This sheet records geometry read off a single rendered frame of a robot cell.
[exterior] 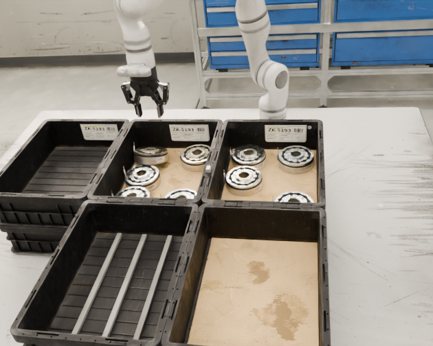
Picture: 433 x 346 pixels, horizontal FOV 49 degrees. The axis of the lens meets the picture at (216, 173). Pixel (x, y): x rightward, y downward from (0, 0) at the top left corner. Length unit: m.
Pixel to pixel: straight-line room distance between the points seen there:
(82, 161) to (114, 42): 2.86
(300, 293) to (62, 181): 0.81
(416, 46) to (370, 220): 1.97
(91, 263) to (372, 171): 0.94
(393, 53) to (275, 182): 2.04
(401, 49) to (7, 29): 3.27
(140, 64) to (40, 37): 3.38
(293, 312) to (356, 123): 1.01
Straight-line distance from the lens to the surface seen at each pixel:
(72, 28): 4.48
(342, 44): 3.21
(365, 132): 1.85
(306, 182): 1.37
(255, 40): 1.48
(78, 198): 1.27
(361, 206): 1.51
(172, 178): 1.43
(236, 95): 3.35
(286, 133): 1.48
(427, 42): 3.29
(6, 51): 4.88
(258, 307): 1.07
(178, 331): 0.98
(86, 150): 1.66
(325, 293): 0.97
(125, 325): 1.09
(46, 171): 1.60
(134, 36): 1.28
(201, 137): 1.52
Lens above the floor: 1.67
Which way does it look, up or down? 36 degrees down
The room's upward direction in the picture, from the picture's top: 6 degrees counter-clockwise
